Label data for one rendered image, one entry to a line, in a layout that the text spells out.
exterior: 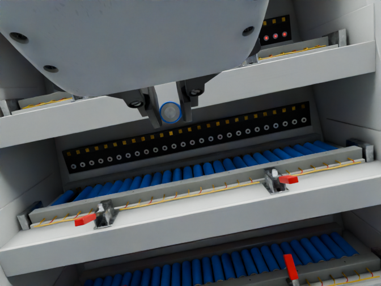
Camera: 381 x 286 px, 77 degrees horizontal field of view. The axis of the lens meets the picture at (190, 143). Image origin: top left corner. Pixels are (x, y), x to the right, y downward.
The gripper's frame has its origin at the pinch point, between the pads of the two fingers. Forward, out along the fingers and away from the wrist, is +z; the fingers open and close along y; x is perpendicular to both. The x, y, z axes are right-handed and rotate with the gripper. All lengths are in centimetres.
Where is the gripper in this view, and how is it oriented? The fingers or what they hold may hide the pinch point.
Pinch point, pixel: (167, 98)
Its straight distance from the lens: 19.0
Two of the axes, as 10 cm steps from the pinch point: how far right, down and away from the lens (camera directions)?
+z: 0.3, 2.8, 9.6
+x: 2.0, 9.4, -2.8
